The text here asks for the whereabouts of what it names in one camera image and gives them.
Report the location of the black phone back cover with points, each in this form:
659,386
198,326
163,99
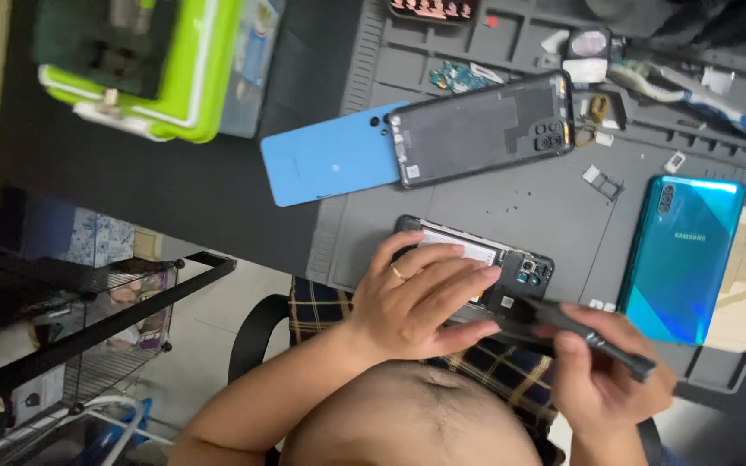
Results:
476,129

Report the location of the metal SIM tray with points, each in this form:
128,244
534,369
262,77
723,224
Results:
606,184

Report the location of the black tray with pink parts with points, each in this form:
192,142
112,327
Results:
434,8

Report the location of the teal smartphone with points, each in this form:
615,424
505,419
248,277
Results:
680,259

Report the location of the grey repair work mat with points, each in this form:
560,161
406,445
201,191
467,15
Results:
541,207

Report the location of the small black white box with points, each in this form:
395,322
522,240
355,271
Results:
587,55

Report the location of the clear plastic container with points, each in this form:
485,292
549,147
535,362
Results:
253,71

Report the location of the black smartphone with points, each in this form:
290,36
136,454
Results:
522,275

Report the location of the black screwdriver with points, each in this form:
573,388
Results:
612,349

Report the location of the green plastic box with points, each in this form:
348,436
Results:
198,71

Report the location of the person's bare torso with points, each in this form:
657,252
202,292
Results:
412,420

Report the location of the white paper scrap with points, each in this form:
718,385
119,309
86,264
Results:
717,80

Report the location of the black chair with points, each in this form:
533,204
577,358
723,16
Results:
253,336

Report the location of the teal circuit board piece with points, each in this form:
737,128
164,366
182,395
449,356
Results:
457,77

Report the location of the small white plastic part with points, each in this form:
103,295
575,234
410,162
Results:
674,162

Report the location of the person's left hand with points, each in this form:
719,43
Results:
399,317

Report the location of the blue white frame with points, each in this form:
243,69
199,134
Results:
120,430

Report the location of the person's right hand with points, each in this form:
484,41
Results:
612,395

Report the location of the blue floral cloth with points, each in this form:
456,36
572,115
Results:
98,239

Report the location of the yellow rubber band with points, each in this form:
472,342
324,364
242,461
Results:
585,136
599,107

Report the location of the blue white toothbrush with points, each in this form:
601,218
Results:
690,96

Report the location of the blue phone back cover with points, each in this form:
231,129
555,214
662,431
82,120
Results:
327,158

